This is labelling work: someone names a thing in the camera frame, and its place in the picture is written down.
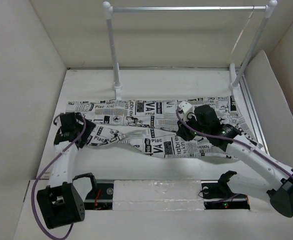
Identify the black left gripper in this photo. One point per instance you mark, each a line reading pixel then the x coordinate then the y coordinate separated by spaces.
pixel 89 127

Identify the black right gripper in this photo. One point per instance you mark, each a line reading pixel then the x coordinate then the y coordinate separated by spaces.
pixel 182 132

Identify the newspaper print trousers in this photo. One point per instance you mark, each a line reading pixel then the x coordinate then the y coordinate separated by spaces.
pixel 149 126

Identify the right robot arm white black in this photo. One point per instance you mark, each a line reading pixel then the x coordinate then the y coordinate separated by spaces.
pixel 277 186

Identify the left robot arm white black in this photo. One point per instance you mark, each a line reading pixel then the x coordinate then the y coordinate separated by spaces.
pixel 60 203

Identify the white clothes rack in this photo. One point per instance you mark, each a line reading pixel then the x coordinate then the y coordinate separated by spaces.
pixel 189 34

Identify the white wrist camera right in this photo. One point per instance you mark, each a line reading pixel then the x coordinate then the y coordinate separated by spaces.
pixel 185 110

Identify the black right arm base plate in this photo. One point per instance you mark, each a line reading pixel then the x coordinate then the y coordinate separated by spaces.
pixel 218 196

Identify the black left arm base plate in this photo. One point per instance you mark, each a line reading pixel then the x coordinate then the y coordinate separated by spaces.
pixel 102 198

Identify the beige wire clothes hanger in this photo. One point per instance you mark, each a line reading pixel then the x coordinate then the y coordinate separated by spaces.
pixel 240 35

